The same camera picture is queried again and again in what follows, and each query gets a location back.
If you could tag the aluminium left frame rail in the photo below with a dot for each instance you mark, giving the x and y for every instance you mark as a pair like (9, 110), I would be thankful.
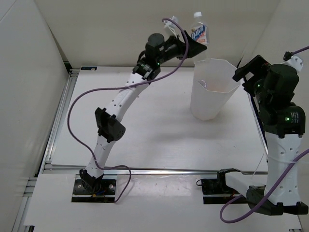
(63, 107)

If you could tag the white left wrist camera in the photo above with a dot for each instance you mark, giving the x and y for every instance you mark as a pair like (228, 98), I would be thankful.
(170, 28)

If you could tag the clear bottle red-blue label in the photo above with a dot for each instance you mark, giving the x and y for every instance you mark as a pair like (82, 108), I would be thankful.
(200, 33)

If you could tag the aluminium front frame rail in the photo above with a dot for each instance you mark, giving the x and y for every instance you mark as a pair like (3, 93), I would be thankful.
(56, 169)

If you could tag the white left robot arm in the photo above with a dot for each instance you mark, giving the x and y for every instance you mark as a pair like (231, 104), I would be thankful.
(108, 119)

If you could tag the aluminium frame rail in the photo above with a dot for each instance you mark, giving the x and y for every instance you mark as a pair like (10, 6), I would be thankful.
(56, 169)
(63, 107)

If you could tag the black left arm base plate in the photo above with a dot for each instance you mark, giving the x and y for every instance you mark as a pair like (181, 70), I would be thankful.
(105, 193)

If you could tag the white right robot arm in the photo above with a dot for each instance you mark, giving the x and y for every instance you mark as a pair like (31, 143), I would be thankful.
(279, 195)

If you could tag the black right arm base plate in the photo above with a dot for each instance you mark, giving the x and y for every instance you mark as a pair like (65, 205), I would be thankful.
(214, 193)

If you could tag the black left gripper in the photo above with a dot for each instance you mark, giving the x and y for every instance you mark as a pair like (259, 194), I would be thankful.
(194, 47)

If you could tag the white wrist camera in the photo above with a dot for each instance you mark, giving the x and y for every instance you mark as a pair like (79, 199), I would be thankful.
(170, 28)
(293, 61)

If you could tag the white octagonal plastic bin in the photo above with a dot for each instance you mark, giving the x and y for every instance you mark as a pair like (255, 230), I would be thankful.
(207, 102)

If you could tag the clear unlabelled plastic bottle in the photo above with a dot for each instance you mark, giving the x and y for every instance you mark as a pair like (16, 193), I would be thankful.
(202, 83)

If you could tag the blue label sticker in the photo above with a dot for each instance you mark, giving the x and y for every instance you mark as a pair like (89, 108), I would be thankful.
(89, 68)

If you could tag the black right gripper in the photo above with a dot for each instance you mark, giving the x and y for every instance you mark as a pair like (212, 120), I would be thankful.
(258, 65)

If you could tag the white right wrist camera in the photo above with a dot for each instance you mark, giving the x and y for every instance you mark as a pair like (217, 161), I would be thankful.
(293, 61)

